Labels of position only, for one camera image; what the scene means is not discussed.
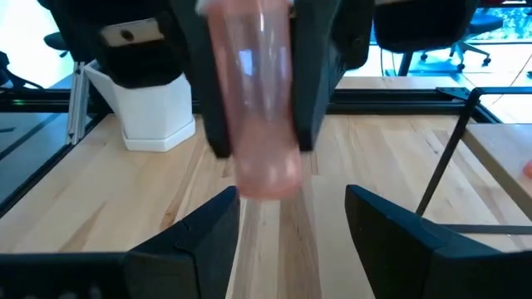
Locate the wooden shelf black frame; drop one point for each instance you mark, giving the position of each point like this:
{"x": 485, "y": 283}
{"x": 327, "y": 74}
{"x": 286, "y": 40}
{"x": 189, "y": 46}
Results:
{"x": 498, "y": 153}

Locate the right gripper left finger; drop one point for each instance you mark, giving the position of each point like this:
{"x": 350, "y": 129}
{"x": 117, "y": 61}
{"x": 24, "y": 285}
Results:
{"x": 191, "y": 257}

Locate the silver metal bracket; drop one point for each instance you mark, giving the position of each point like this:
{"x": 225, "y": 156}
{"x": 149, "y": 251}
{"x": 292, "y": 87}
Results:
{"x": 77, "y": 104}

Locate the succulent in white hexagonal pot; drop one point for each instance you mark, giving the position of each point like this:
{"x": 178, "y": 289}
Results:
{"x": 154, "y": 116}

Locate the black office chair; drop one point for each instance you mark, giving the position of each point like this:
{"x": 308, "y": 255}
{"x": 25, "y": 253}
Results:
{"x": 54, "y": 41}
{"x": 415, "y": 25}

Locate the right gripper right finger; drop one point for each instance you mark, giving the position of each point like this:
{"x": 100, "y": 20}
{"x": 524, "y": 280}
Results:
{"x": 395, "y": 257}

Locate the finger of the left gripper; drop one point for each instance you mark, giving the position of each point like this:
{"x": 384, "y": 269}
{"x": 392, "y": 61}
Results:
{"x": 203, "y": 74}
{"x": 316, "y": 70}

